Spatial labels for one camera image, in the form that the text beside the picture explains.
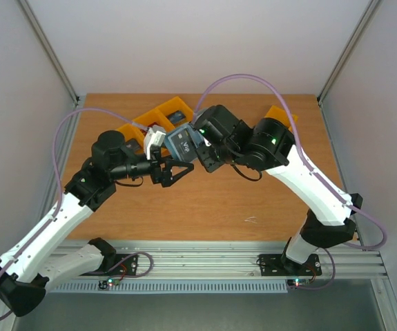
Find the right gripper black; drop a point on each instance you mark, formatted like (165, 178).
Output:
(204, 156)

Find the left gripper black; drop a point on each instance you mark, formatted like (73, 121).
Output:
(164, 176)

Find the dark blue VIP card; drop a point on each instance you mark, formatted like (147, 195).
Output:
(183, 145)

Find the grey credit card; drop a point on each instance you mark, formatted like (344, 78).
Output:
(133, 145)

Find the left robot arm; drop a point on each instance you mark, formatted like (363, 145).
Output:
(25, 278)

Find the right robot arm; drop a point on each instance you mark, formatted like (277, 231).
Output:
(270, 147)

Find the red credit card in bin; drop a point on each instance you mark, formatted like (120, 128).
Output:
(152, 124)

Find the blue credit card in bin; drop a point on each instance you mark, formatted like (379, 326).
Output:
(176, 117)

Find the yellow three-compartment bin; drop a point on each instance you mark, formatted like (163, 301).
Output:
(157, 114)

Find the small yellow bin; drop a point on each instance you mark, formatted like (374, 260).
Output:
(279, 114)

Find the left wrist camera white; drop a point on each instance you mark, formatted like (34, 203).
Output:
(154, 138)

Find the aluminium rail frame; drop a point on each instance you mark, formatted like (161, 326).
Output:
(237, 259)

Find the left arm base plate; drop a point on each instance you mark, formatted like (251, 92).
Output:
(123, 264)

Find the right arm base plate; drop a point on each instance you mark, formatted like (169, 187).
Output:
(274, 265)

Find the grey slotted cable duct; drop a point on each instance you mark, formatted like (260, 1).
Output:
(186, 286)

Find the left aluminium corner post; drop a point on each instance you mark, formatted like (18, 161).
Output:
(40, 34)

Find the aluminium corner post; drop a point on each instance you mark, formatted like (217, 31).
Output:
(365, 19)
(40, 34)

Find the right aluminium corner post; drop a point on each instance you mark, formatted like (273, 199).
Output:
(365, 19)

